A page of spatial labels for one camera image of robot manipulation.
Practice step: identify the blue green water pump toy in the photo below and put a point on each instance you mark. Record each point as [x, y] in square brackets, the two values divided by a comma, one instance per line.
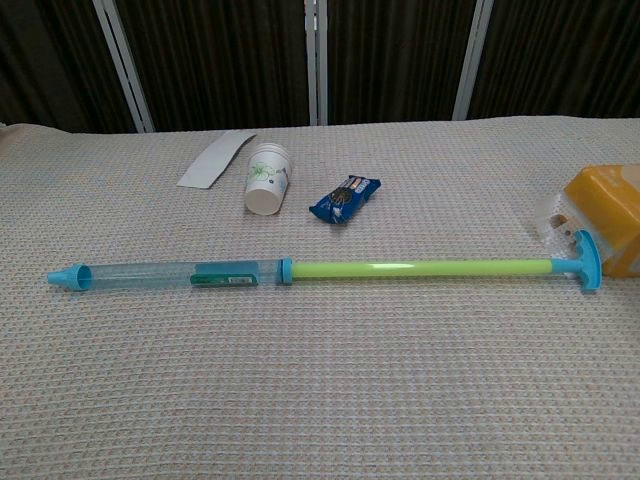
[345, 271]

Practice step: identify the white screen frame post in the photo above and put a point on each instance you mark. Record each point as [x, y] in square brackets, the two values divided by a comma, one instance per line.
[316, 62]
[472, 60]
[125, 65]

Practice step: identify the white paper strip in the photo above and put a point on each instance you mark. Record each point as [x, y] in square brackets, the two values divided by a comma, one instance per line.
[215, 160]

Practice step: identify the beige woven table cloth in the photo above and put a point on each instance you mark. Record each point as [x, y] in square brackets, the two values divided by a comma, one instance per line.
[320, 360]

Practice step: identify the white paper cup green print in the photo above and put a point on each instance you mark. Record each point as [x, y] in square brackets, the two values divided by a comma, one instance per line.
[266, 183]

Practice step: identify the blue cookie packet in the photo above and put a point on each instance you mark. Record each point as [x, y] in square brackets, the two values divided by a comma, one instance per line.
[345, 198]

